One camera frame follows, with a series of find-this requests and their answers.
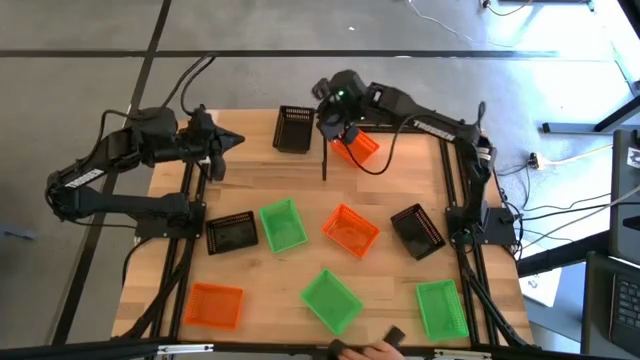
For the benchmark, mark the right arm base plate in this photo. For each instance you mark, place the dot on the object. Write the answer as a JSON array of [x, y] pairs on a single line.
[[500, 225]]

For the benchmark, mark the black rig crossbar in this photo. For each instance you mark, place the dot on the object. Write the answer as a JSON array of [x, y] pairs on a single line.
[[75, 354]]

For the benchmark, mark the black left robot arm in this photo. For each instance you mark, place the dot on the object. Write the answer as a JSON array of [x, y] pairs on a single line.
[[100, 202]]

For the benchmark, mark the white paper sheet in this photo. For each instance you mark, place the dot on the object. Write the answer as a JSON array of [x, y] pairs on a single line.
[[542, 290]]

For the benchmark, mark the black rectangular object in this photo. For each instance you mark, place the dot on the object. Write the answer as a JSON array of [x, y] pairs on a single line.
[[395, 335]]

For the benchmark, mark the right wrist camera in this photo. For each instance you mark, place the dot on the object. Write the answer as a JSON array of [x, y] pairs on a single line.
[[321, 89]]

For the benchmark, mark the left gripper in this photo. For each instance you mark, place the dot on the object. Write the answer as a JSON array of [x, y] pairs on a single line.
[[206, 142]]

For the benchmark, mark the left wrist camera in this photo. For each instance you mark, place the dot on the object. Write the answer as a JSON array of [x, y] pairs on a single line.
[[202, 114]]

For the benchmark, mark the grey desk foot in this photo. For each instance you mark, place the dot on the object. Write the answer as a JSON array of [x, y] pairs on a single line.
[[565, 128]]

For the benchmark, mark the black computer case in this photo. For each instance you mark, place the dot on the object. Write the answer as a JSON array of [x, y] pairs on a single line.
[[625, 210]]

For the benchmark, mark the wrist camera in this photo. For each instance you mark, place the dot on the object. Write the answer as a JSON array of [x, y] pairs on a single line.
[[321, 89], [202, 114]]

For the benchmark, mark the orange plastic basket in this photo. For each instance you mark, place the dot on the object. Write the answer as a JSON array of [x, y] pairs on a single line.
[[213, 306], [362, 147], [350, 231]]

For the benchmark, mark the black aluminium table frame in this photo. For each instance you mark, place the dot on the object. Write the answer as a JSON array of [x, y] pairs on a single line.
[[470, 300]]

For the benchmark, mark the green plastic basket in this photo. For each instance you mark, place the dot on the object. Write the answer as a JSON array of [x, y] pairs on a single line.
[[442, 310], [331, 301], [282, 226]]

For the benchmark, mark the black laptop keyboard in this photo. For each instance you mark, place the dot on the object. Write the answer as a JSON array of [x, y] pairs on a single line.
[[625, 305]]

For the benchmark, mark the black desk leg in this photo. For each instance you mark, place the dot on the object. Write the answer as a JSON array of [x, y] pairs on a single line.
[[560, 257]]

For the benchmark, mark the black plastic basket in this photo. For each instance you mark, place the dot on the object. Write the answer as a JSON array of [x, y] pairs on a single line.
[[231, 235], [417, 232], [294, 131]]

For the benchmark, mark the person's hand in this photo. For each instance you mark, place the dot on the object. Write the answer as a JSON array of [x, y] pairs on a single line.
[[375, 352]]

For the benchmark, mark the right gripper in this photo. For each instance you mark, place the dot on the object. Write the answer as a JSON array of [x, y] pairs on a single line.
[[340, 107]]

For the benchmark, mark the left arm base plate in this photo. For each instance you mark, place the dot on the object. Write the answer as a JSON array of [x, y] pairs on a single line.
[[150, 231]]

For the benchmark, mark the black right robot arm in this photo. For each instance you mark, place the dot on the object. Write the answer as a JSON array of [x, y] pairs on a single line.
[[435, 127]]

